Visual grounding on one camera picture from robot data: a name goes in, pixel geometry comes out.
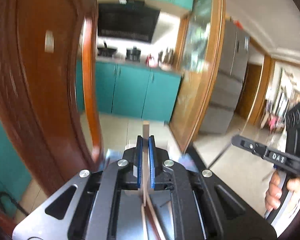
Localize cream white chopstick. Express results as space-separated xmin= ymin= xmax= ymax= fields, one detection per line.
xmin=142 ymin=121 xmax=149 ymax=207

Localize dark red chopstick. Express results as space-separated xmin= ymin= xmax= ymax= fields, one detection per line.
xmin=141 ymin=204 xmax=165 ymax=239

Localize teal lower kitchen cabinets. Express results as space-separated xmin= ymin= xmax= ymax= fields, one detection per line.
xmin=0 ymin=61 xmax=181 ymax=200

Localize person's right hand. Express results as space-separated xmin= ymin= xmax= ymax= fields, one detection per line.
xmin=264 ymin=171 xmax=300 ymax=212

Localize clothes drying rack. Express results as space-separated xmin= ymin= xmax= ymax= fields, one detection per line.
xmin=260 ymin=100 xmax=285 ymax=134

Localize brown wooden door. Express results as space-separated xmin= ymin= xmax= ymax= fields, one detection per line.
xmin=235 ymin=63 xmax=262 ymax=120

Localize silver multi-door refrigerator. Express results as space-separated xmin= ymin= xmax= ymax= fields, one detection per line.
xmin=199 ymin=21 xmax=250 ymax=134

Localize stainless steel stockpot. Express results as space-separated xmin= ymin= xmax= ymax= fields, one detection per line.
xmin=158 ymin=48 xmax=174 ymax=70

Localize red small container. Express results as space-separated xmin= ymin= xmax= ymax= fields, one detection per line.
xmin=146 ymin=54 xmax=157 ymax=68

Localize black cooking pot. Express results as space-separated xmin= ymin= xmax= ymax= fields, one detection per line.
xmin=126 ymin=47 xmax=141 ymax=62

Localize black wok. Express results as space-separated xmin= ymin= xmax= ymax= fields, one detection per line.
xmin=97 ymin=42 xmax=117 ymax=57

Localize black range hood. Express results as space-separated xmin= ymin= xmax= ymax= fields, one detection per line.
xmin=97 ymin=0 xmax=160 ymax=43

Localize carved dark wooden chair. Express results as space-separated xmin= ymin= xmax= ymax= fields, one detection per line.
xmin=0 ymin=0 xmax=106 ymax=240

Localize glass sliding door wooden frame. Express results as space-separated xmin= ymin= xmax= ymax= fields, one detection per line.
xmin=169 ymin=0 xmax=225 ymax=153

